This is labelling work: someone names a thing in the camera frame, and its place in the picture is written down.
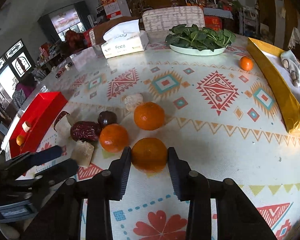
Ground wall calendar red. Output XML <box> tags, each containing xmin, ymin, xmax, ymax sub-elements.
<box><xmin>101</xmin><ymin>0</ymin><xmax>122</xmax><ymax>20</ymax></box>

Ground yam piece dark skin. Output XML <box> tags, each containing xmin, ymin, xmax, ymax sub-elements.
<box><xmin>53</xmin><ymin>111</ymin><xmax>75</xmax><ymax>139</ymax></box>

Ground white cloth with items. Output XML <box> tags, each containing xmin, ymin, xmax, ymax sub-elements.
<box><xmin>280</xmin><ymin>49</ymin><xmax>300</xmax><ymax>96</ymax></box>

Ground patterned tablecloth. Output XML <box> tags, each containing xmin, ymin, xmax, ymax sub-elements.
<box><xmin>5</xmin><ymin>31</ymin><xmax>300</xmax><ymax>240</ymax></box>

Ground red shallow tray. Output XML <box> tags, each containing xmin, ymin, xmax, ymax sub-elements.
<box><xmin>9</xmin><ymin>92</ymin><xmax>68</xmax><ymax>158</ymax></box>

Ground gold box lid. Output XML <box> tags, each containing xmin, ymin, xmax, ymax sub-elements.
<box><xmin>247</xmin><ymin>38</ymin><xmax>300</xmax><ymax>137</ymax></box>

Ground white brick-pattern chair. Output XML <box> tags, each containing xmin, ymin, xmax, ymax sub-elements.
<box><xmin>142</xmin><ymin>6</ymin><xmax>205</xmax><ymax>32</ymax></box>

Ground white plate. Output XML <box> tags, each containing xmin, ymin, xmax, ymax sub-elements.
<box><xmin>169</xmin><ymin>44</ymin><xmax>226</xmax><ymax>56</ymax></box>

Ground large red date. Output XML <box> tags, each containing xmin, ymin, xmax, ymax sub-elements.
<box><xmin>70</xmin><ymin>121</ymin><xmax>102</xmax><ymax>142</ymax></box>

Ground dark plum fruit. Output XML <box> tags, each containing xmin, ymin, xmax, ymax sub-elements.
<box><xmin>98</xmin><ymin>111</ymin><xmax>117</xmax><ymax>127</ymax></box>

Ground small orange tangerine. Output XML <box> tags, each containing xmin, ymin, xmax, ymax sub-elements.
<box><xmin>239</xmin><ymin>56</ymin><xmax>254</xmax><ymax>72</ymax></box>

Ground white tissue box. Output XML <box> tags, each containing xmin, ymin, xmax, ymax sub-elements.
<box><xmin>101</xmin><ymin>19</ymin><xmax>149</xmax><ymax>59</ymax></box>

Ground green spinach leaves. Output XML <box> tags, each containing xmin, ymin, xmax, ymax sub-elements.
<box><xmin>165</xmin><ymin>24</ymin><xmax>236</xmax><ymax>51</ymax></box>

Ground small yellow-orange kumquat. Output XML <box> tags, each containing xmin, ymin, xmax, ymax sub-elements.
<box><xmin>16</xmin><ymin>134</ymin><xmax>25</xmax><ymax>146</ymax></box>

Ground small toy pieces cluster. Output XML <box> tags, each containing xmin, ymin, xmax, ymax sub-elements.
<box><xmin>56</xmin><ymin>62</ymin><xmax>73</xmax><ymax>79</ymax></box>

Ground chair with plaid clothes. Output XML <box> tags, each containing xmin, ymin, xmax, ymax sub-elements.
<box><xmin>12</xmin><ymin>68</ymin><xmax>47</xmax><ymax>110</ymax></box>

